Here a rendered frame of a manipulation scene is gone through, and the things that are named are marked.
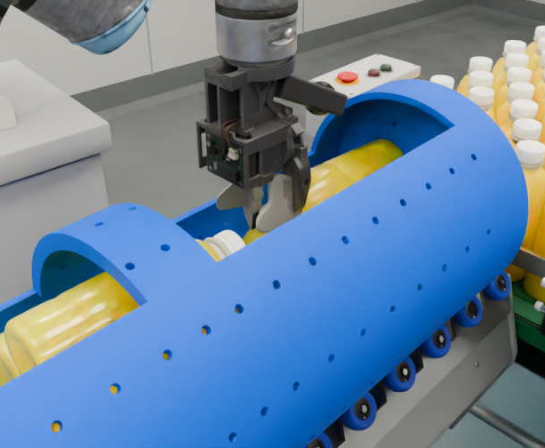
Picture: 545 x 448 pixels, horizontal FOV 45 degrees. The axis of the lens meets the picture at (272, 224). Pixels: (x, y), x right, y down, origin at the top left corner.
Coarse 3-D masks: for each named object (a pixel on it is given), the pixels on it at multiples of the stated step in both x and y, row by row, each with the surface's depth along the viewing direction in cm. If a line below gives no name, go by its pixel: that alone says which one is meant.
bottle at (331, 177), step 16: (368, 144) 84; (384, 144) 83; (336, 160) 79; (352, 160) 80; (368, 160) 80; (384, 160) 82; (320, 176) 76; (336, 176) 77; (352, 176) 78; (320, 192) 75; (336, 192) 76; (304, 208) 74
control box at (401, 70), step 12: (360, 60) 122; (372, 60) 122; (384, 60) 122; (396, 60) 122; (336, 72) 117; (360, 72) 117; (384, 72) 117; (396, 72) 117; (408, 72) 118; (336, 84) 112; (348, 84) 112; (360, 84) 112; (372, 84) 112; (348, 96) 109; (312, 120) 116; (312, 132) 118
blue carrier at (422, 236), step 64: (320, 128) 85; (384, 128) 85; (448, 128) 78; (384, 192) 61; (448, 192) 66; (512, 192) 72; (64, 256) 61; (128, 256) 49; (192, 256) 50; (256, 256) 52; (320, 256) 55; (384, 256) 59; (448, 256) 65; (512, 256) 77; (0, 320) 62; (128, 320) 46; (192, 320) 47; (256, 320) 50; (320, 320) 53; (384, 320) 59; (64, 384) 42; (128, 384) 43; (192, 384) 46; (256, 384) 49; (320, 384) 54
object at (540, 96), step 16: (528, 48) 136; (496, 64) 129; (528, 64) 131; (544, 64) 123; (464, 80) 121; (496, 80) 123; (544, 80) 117; (496, 96) 118; (544, 96) 113; (544, 112) 111
